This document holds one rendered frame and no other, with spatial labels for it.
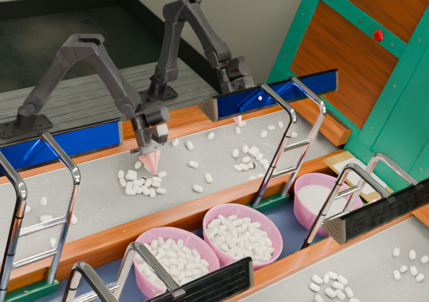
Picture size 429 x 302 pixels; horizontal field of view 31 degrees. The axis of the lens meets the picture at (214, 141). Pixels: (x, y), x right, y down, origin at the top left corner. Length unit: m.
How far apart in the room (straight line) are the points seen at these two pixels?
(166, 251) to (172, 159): 0.44
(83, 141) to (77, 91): 0.93
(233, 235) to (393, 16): 0.99
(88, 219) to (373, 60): 1.23
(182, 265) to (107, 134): 0.47
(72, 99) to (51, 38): 1.66
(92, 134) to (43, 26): 2.62
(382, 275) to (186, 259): 0.68
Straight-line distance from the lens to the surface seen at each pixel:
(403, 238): 2.84
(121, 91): 2.50
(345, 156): 3.01
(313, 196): 2.80
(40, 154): 2.01
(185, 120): 2.84
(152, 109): 2.51
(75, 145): 2.06
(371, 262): 2.66
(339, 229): 2.14
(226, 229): 2.50
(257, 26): 4.28
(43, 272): 2.17
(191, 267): 2.33
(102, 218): 2.37
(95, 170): 2.53
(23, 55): 4.36
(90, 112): 2.89
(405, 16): 2.84
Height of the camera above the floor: 2.35
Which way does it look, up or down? 35 degrees down
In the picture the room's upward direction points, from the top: 22 degrees clockwise
